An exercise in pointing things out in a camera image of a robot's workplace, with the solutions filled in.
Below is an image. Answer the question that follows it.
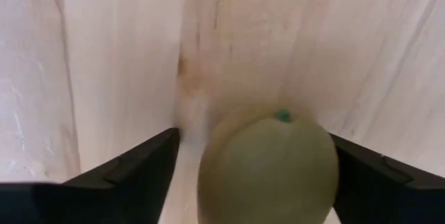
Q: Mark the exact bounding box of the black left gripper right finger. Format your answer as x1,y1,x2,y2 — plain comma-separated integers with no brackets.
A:
328,132,445,224

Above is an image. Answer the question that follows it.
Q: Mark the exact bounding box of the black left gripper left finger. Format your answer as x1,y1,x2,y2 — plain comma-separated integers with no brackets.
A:
62,127,181,224

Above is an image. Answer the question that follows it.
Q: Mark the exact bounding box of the kiwi fruit with green nub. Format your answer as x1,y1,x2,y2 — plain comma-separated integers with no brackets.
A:
197,109,340,224

